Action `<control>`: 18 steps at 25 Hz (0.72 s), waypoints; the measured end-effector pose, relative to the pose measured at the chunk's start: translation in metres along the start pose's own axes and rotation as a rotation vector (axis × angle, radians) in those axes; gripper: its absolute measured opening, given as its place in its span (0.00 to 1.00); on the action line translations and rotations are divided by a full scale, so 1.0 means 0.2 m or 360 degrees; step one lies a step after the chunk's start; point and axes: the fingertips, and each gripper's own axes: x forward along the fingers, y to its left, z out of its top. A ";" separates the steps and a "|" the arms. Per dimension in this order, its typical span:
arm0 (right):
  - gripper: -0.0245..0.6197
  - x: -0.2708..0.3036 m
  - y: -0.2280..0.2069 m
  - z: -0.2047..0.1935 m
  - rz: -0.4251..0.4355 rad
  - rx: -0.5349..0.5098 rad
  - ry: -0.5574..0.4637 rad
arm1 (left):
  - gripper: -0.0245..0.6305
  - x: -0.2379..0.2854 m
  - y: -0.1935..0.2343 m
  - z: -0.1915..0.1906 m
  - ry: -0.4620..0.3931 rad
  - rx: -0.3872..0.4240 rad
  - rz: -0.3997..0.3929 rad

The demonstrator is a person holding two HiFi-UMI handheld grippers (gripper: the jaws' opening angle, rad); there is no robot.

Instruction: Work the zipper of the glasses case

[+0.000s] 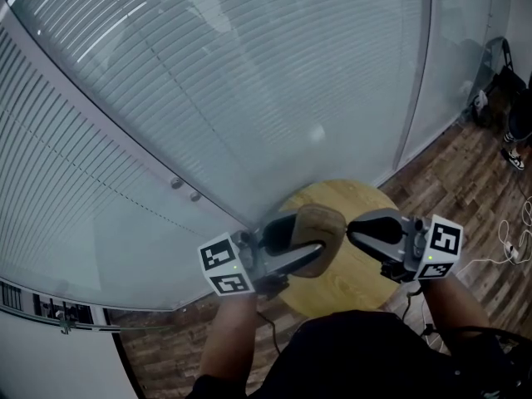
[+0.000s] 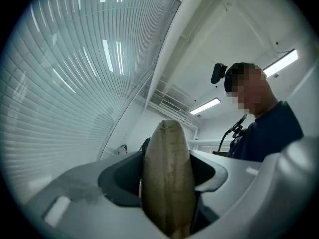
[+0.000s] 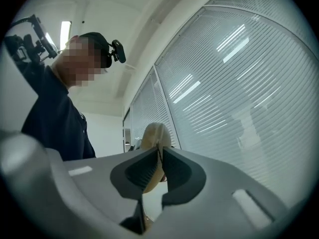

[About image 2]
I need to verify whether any person's dark shirt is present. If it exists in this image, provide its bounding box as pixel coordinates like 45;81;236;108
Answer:
226;100;305;163

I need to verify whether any white ceiling air vent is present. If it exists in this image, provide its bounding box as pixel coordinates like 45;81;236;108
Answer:
160;98;182;112

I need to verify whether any tan cloth pouch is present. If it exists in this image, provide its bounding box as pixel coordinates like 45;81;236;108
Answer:
141;119;197;239

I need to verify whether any black device cable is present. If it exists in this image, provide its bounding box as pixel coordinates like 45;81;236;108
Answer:
217;129;235;157

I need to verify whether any black body-worn device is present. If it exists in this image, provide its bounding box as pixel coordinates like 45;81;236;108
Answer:
230;113;249;139

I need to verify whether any person's head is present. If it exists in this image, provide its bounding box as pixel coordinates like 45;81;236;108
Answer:
224;62;280;120

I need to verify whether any long ceiling light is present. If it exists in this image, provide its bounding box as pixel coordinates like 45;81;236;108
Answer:
262;48;299;79
189;97;222;115

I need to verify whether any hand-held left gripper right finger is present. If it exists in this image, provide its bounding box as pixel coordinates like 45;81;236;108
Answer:
189;132;319;239

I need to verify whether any black head-mounted camera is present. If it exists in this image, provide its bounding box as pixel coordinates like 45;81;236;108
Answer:
210;62;229;85

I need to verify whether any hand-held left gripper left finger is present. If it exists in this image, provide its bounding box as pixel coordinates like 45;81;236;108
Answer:
22;150;171;239

